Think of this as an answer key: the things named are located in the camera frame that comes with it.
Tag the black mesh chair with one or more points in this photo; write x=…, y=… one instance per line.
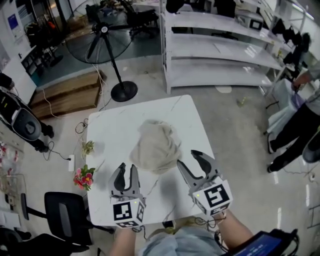
x=140, y=16

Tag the black standing fan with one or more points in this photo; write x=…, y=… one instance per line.
x=105, y=37

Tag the white cabinet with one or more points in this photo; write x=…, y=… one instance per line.
x=15, y=50

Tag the black and grey machine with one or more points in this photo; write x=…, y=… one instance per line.
x=25, y=125

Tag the grey round machine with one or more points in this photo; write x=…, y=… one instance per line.
x=312, y=148

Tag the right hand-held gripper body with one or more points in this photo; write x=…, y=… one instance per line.
x=215, y=196

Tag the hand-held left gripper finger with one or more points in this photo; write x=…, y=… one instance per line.
x=115, y=181
x=135, y=182

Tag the black tablet with blue screen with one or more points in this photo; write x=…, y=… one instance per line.
x=260, y=243

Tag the person's right forearm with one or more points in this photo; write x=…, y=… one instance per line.
x=235, y=231

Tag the wooden platform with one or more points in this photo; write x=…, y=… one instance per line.
x=67, y=92

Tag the person's left forearm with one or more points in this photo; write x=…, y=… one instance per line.
x=126, y=241

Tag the beige towel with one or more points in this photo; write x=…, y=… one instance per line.
x=157, y=147

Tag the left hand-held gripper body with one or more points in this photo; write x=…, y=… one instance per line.
x=130, y=197

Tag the black hanging bags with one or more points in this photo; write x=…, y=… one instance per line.
x=291, y=37

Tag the white shelving unit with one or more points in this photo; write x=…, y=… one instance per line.
x=215, y=52

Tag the white microwave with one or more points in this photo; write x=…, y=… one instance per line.
x=251, y=22

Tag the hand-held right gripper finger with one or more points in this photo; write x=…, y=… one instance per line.
x=207, y=165
x=188, y=176

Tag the small green plant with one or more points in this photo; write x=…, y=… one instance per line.
x=88, y=147

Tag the person's light blue clothing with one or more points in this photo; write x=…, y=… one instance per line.
x=185, y=241

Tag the pink flower plant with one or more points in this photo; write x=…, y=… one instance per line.
x=85, y=178

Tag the black office chair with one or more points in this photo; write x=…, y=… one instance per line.
x=62, y=220

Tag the white power strip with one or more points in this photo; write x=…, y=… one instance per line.
x=71, y=163

